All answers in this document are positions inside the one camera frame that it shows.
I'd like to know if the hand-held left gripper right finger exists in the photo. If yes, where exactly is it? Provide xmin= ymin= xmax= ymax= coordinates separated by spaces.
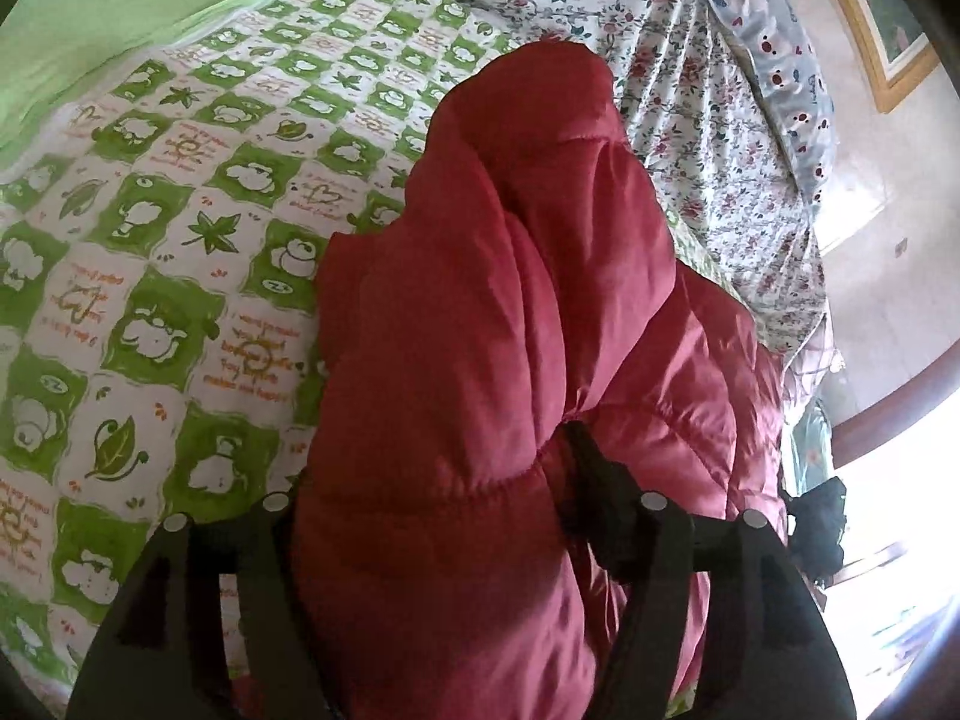
xmin=559 ymin=420 xmax=856 ymax=720

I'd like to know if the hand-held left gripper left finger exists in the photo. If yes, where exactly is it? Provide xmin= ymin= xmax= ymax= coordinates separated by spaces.
xmin=66 ymin=491 xmax=331 ymax=720

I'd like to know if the red quilted jacket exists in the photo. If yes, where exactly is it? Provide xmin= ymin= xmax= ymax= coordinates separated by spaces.
xmin=289 ymin=41 xmax=792 ymax=720

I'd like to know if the dark cloth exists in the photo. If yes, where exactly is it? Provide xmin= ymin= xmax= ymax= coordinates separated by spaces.
xmin=780 ymin=476 xmax=848 ymax=590

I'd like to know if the green printed bed sheet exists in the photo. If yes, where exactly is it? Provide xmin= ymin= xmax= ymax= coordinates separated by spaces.
xmin=0 ymin=0 xmax=788 ymax=720

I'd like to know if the blue printed pillow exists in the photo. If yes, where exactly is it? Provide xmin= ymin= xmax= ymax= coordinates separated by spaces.
xmin=694 ymin=0 xmax=837 ymax=200

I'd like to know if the gold framed picture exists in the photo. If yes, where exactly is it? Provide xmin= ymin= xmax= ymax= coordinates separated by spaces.
xmin=799 ymin=0 xmax=938 ymax=113

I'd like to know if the plain green cloth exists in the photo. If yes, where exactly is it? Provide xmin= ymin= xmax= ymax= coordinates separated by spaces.
xmin=0 ymin=0 xmax=338 ymax=158

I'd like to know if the dark wooden rail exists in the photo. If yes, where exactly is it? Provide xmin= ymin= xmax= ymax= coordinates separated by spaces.
xmin=829 ymin=330 xmax=960 ymax=462

